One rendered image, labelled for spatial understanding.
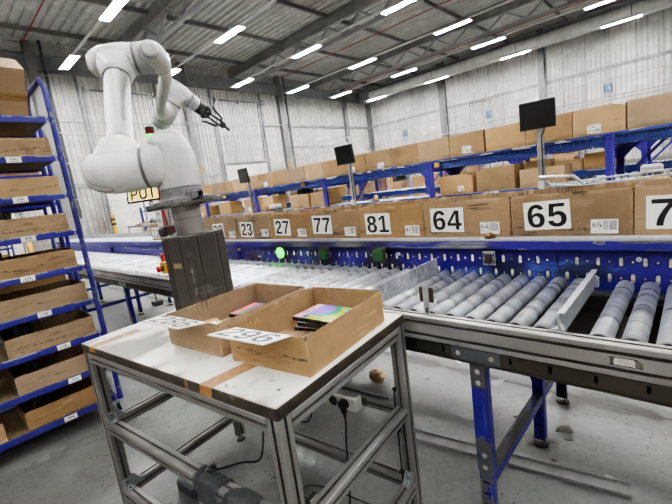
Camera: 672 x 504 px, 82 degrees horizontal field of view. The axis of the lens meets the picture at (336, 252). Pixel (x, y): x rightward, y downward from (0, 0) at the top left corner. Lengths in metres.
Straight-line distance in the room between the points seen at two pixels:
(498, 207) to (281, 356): 1.11
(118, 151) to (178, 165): 0.21
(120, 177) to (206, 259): 0.42
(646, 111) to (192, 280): 5.59
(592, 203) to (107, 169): 1.72
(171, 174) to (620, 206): 1.57
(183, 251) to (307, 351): 0.77
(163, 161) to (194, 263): 0.39
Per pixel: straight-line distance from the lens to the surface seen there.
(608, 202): 1.64
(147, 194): 2.79
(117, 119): 1.80
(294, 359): 0.97
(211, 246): 1.58
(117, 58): 2.04
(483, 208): 1.75
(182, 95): 2.58
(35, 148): 2.62
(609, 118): 6.19
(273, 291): 1.51
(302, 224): 2.41
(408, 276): 1.59
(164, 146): 1.58
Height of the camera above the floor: 1.18
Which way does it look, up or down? 10 degrees down
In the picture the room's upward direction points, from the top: 8 degrees counter-clockwise
